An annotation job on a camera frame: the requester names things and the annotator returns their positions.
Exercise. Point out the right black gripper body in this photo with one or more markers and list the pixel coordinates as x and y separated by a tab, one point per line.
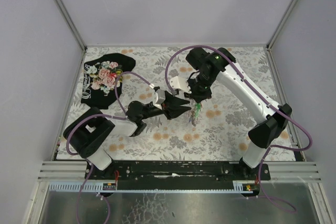
198	93

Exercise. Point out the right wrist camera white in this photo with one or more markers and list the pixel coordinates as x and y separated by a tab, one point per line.
179	84

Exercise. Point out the black floral cloth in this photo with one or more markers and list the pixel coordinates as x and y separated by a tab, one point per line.
100	83

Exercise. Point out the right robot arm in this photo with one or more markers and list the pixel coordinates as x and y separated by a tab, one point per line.
213	67

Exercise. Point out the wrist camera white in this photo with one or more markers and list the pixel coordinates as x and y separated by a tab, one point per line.
159	96
179	84

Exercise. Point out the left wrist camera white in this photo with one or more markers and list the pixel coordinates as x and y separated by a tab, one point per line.
159	96

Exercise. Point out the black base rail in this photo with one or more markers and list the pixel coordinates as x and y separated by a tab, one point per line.
188	173

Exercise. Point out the white cable duct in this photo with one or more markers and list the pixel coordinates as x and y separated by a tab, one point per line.
136	187

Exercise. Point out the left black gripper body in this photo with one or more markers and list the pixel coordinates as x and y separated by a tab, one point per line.
166	105

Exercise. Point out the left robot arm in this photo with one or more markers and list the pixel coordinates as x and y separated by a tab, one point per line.
85	136

